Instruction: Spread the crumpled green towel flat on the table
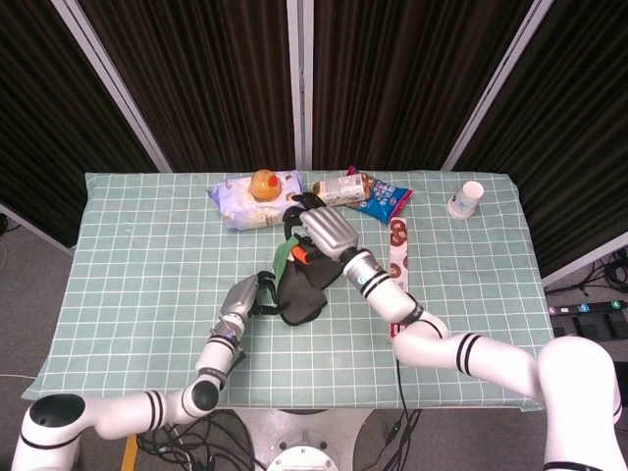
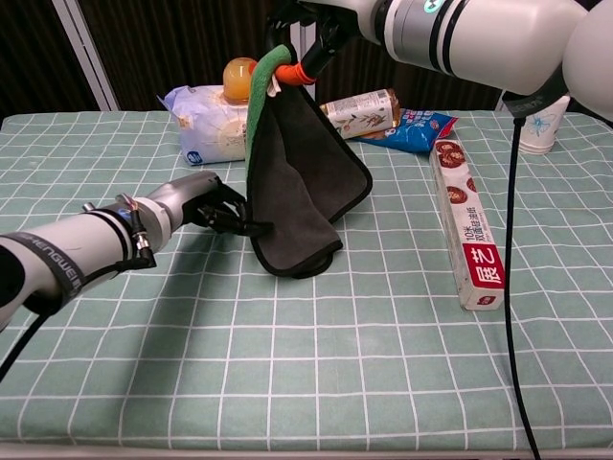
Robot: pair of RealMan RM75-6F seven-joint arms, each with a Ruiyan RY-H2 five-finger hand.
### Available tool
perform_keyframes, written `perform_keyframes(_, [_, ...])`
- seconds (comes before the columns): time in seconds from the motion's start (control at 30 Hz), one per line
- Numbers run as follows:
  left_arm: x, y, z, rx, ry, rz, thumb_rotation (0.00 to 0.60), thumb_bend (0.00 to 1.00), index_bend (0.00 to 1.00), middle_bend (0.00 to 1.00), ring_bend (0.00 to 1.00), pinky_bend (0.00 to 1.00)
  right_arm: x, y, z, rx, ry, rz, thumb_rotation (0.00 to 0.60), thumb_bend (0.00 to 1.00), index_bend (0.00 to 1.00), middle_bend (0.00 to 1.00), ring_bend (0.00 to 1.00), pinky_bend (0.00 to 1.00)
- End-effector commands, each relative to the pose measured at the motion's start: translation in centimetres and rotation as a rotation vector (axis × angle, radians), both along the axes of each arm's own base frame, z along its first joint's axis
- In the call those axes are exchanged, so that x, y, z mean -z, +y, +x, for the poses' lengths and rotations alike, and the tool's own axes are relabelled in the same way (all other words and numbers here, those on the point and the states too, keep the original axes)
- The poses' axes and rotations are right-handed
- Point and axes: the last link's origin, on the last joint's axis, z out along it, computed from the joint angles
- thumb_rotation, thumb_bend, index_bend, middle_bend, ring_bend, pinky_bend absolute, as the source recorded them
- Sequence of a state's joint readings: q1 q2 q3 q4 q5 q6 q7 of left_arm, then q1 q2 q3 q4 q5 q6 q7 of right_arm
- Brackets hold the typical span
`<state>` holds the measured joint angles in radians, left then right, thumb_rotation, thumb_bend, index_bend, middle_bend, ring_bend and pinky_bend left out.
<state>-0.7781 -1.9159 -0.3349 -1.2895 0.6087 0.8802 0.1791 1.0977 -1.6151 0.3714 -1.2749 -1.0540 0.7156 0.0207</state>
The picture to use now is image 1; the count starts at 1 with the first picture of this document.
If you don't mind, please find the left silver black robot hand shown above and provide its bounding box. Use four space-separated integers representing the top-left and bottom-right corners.
219 271 290 325

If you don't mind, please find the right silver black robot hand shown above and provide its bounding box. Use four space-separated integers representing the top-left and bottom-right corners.
282 191 360 269

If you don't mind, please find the green cloth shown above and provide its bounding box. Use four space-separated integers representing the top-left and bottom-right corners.
267 234 344 327

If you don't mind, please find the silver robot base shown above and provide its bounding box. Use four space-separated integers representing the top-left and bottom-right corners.
230 409 374 471

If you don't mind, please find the amber tea bottle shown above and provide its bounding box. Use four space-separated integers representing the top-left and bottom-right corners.
312 172 373 207

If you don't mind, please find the blue red snack bag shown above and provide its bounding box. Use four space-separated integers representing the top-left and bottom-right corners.
342 165 414 226

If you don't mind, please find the long pink snack box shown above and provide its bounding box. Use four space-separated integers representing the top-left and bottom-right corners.
387 217 412 344

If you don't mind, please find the orange jelly cup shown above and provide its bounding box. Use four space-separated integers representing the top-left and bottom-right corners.
248 169 284 202

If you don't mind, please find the pale blue bread bag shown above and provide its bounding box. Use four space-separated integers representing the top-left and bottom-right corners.
204 170 305 234

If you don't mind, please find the green checked tablecloth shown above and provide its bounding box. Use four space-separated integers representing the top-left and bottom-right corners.
22 170 555 412

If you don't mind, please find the white paper cup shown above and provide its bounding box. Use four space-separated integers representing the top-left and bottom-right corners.
445 180 486 220

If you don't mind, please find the dark ribbed partition panel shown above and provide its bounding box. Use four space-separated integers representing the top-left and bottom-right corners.
312 0 534 172
441 0 628 286
0 0 173 256
78 0 295 173

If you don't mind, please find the yellow floor tape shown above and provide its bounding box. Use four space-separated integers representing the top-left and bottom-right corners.
120 434 141 471

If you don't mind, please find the black foot pedal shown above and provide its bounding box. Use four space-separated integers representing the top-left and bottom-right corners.
571 313 604 339
605 312 628 339

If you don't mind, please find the black cable bundle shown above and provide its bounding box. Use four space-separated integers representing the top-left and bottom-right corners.
136 409 256 471

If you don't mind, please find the black cable with connector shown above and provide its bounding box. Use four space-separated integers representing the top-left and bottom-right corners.
380 362 423 471

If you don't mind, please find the black cable tangle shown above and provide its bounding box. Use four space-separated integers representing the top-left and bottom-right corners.
547 247 628 295

